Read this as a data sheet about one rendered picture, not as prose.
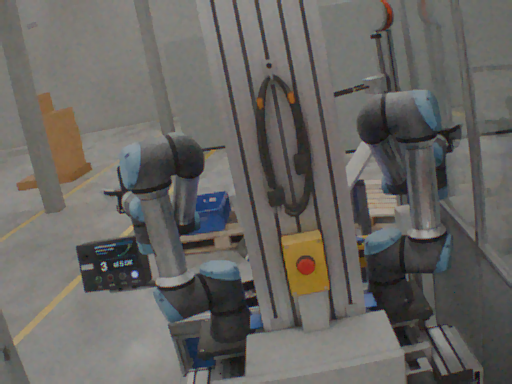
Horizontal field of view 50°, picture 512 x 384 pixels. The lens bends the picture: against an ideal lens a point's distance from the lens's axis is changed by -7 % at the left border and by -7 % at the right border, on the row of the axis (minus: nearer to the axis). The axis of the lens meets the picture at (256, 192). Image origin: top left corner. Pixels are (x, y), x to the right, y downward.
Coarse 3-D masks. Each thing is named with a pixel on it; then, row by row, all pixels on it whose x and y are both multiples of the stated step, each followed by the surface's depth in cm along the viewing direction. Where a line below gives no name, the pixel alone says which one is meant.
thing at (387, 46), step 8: (376, 32) 270; (384, 32) 267; (384, 40) 268; (392, 40) 270; (376, 48) 274; (384, 48) 269; (392, 48) 271; (376, 56) 276; (384, 56) 271; (392, 56) 272; (384, 64) 273; (392, 64) 273; (392, 72) 273; (392, 80) 274; (392, 88) 274; (400, 152) 283; (400, 200) 294; (408, 200) 291; (408, 280) 307
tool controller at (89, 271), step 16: (96, 240) 228; (112, 240) 219; (128, 240) 218; (80, 256) 220; (96, 256) 219; (112, 256) 219; (128, 256) 218; (144, 256) 223; (96, 272) 219; (112, 272) 219; (128, 272) 219; (144, 272) 219; (96, 288) 220; (112, 288) 219
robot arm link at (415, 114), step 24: (384, 96) 154; (408, 96) 151; (432, 96) 150; (384, 120) 153; (408, 120) 150; (432, 120) 148; (408, 144) 153; (432, 144) 155; (408, 168) 157; (432, 168) 156; (408, 192) 161; (432, 192) 157; (432, 216) 159; (408, 240) 165; (432, 240) 159; (408, 264) 164; (432, 264) 161
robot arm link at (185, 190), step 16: (176, 144) 156; (192, 144) 159; (192, 160) 159; (176, 176) 169; (192, 176) 166; (176, 192) 175; (192, 192) 174; (176, 208) 181; (192, 208) 182; (192, 224) 191
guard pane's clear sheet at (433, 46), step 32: (416, 0) 240; (448, 0) 195; (480, 0) 163; (416, 32) 253; (448, 32) 204; (480, 32) 170; (416, 64) 266; (448, 64) 213; (480, 64) 177; (448, 96) 223; (480, 96) 183; (480, 128) 190; (448, 160) 242; (480, 160) 196; (448, 192) 251; (480, 192) 203
